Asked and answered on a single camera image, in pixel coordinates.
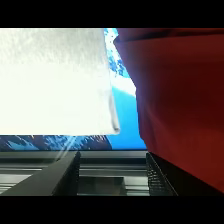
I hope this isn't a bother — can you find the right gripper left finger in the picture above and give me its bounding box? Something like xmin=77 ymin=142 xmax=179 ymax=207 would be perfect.
xmin=0 ymin=150 xmax=82 ymax=197

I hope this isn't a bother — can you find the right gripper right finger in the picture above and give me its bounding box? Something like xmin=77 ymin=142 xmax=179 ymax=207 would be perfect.
xmin=145 ymin=151 xmax=178 ymax=197

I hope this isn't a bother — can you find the white garment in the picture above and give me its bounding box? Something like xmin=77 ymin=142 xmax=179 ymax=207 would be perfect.
xmin=0 ymin=28 xmax=121 ymax=137

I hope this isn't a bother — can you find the red garment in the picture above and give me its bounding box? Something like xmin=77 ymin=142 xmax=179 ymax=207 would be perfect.
xmin=112 ymin=28 xmax=224 ymax=195

